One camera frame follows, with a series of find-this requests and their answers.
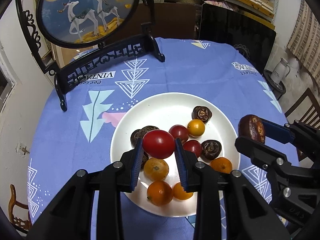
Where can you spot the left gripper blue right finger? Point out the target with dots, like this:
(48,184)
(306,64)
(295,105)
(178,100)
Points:
(182,170)

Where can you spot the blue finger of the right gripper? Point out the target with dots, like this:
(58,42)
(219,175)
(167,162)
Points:
(258,153)
(278,133)

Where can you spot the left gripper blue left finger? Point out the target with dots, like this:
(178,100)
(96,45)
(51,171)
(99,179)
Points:
(136,162)

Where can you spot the small red tomato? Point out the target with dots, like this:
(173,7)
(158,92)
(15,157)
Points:
(159,144)

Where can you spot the peeled orange mandarin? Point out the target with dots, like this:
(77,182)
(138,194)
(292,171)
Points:
(156,169)

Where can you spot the dark water chestnut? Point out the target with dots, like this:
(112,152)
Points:
(147,129)
(252,126)
(134,137)

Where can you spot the yellow tomato with stem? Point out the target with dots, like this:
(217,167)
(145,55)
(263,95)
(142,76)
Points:
(196,128)

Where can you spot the orange yellow tomato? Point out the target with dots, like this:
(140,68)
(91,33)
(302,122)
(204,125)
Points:
(180,193)

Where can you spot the white round plate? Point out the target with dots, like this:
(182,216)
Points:
(164,111)

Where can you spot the orange mandarin bottom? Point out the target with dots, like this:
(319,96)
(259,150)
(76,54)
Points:
(221,164)

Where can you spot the dark water chestnut front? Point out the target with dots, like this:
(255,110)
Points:
(147,129)

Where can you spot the large orange mandarin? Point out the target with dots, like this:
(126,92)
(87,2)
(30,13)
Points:
(160,193)

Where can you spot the wooden chair right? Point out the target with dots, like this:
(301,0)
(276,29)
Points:
(305,110)

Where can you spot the wooden chair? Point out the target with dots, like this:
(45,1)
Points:
(305,110)
(19,215)

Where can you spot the small round black stool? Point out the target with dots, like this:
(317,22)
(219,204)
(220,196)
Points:
(278,89)

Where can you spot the white thermos jug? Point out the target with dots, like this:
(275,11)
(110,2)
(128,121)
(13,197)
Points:
(281,71)

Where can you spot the black panel behind table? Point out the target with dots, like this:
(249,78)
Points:
(253,40)

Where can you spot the wooden chair left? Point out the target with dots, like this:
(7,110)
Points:
(19,215)

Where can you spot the black framed deer screen ornament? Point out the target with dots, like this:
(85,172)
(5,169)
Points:
(76,24)

